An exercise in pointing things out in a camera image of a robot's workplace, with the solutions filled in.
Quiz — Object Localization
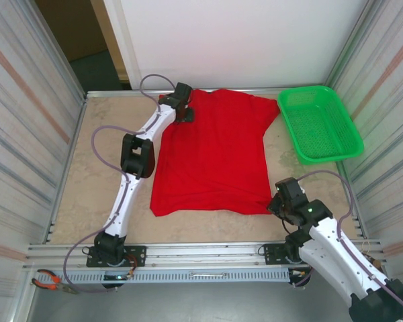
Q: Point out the red t-shirt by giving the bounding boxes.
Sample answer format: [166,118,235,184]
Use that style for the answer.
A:
[149,88,279,218]

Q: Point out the green plastic mesh basket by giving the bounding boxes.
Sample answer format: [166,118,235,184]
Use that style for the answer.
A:
[277,85,365,166]

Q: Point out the small black controller board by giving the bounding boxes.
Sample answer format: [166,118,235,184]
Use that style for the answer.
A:
[101,272,135,290]
[287,268,312,288]

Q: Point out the brown board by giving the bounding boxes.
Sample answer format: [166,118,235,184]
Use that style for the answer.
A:
[35,0,108,63]

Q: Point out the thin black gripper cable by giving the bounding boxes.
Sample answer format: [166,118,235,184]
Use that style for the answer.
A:
[280,217,298,236]

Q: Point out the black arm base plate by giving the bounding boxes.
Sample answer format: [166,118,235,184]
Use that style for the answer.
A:
[86,246,147,268]
[263,243,324,266]

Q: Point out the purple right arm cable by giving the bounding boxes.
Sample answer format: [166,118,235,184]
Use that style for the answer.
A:
[294,170,403,318]

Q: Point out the aluminium table frame bar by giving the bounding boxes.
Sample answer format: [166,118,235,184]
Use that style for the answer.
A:
[85,87,325,99]

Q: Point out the aluminium mounting rail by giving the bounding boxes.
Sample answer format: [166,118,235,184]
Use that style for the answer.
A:
[22,238,388,270]

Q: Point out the beige door frame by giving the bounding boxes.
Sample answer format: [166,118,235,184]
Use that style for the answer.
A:
[89,0,132,82]

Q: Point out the grey slotted cable duct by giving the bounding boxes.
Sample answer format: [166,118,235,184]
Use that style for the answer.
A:
[58,269,292,285]

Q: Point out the orange-handled pliers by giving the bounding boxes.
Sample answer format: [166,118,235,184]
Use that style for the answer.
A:
[31,268,80,296]

